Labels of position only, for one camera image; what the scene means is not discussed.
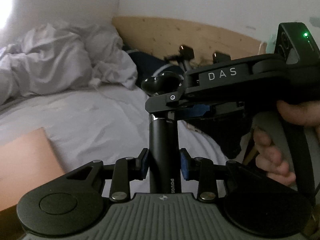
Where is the black handheld massager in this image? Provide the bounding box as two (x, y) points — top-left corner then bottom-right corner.
(142, 72), (182, 194)

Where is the person right hand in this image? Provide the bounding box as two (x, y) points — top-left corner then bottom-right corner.
(253, 101), (319, 186)

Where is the white bed sheet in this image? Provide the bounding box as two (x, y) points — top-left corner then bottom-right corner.
(0, 83), (251, 196)

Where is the wooden headboard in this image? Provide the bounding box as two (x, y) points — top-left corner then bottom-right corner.
(112, 16), (267, 68)

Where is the crumpled grey duvet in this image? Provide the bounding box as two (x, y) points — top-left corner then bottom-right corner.
(1, 21), (138, 104)

